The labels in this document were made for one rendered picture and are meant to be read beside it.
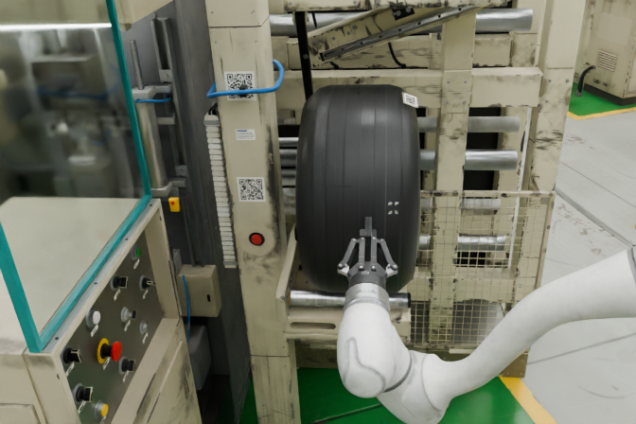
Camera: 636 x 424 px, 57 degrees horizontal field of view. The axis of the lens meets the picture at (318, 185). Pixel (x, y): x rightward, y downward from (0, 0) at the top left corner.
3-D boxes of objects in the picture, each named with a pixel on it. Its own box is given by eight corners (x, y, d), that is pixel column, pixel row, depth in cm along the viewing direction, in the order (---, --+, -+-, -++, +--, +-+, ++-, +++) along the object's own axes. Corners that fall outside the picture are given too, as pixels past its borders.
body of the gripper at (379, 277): (388, 283, 115) (387, 251, 122) (344, 282, 115) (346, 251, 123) (387, 309, 119) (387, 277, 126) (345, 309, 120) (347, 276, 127)
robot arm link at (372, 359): (327, 311, 112) (364, 350, 118) (321, 379, 100) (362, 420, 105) (376, 291, 108) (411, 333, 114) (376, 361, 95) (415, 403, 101)
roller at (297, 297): (288, 287, 170) (289, 302, 170) (286, 291, 165) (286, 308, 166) (410, 290, 166) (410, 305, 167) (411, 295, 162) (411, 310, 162)
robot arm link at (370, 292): (342, 300, 110) (344, 278, 115) (343, 333, 116) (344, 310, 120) (390, 302, 109) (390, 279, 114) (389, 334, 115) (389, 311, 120)
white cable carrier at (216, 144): (224, 268, 173) (203, 115, 151) (228, 257, 177) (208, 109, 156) (239, 268, 172) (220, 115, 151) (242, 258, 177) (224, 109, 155)
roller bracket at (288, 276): (276, 324, 165) (274, 296, 160) (294, 246, 200) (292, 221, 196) (289, 324, 165) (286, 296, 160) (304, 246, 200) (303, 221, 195)
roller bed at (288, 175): (263, 217, 208) (256, 140, 195) (270, 197, 222) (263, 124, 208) (318, 218, 206) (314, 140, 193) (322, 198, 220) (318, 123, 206)
